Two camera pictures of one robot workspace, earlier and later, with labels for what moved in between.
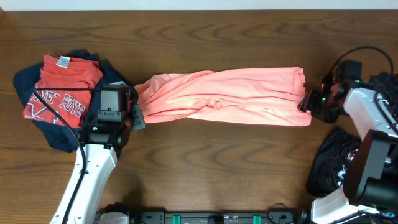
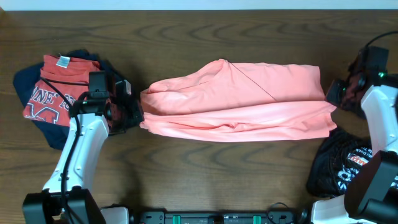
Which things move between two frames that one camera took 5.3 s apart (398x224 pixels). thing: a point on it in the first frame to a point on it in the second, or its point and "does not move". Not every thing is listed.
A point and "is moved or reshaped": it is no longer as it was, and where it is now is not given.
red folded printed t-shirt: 70,106 does not move
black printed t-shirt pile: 326,177 does not move
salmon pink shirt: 249,96 is moved or reshaped
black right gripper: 308,102 to 331,94
